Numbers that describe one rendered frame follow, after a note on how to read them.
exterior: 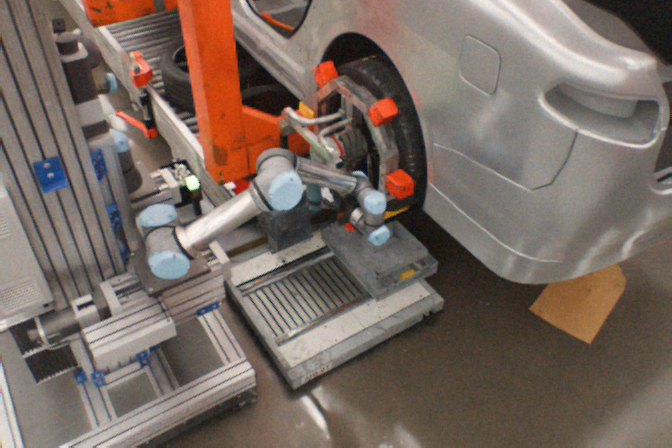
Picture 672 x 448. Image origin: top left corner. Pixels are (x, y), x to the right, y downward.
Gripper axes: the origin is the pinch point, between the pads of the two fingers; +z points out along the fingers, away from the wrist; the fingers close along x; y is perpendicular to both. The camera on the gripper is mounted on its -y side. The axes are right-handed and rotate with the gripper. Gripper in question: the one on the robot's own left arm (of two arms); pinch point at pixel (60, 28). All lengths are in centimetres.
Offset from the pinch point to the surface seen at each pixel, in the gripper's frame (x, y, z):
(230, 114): 65, 26, -30
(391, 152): 116, 11, -87
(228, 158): 65, 49, -31
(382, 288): 129, 92, -84
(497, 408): 159, 104, -147
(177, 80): 55, 67, 76
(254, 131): 78, 39, -25
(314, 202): 100, 58, -57
